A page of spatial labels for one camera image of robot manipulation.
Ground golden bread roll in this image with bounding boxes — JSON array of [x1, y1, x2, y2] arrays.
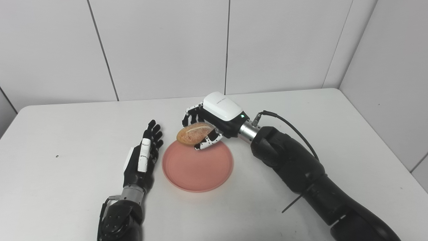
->
[[177, 122, 216, 146]]

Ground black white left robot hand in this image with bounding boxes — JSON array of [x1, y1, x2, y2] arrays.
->
[[123, 119, 164, 193]]

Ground pink round plate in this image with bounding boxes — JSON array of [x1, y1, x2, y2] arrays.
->
[[162, 139, 234, 193]]

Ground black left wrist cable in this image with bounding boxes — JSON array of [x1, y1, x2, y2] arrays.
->
[[97, 196, 121, 241]]

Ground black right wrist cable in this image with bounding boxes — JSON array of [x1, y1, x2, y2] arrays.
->
[[251, 110, 320, 161]]

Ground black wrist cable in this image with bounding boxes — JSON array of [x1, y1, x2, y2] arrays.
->
[[251, 110, 320, 161], [97, 196, 121, 241]]

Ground black cable tie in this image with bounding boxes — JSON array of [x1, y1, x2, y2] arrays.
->
[[282, 192, 306, 214]]

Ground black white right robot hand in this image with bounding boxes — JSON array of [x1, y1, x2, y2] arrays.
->
[[182, 92, 250, 151]]

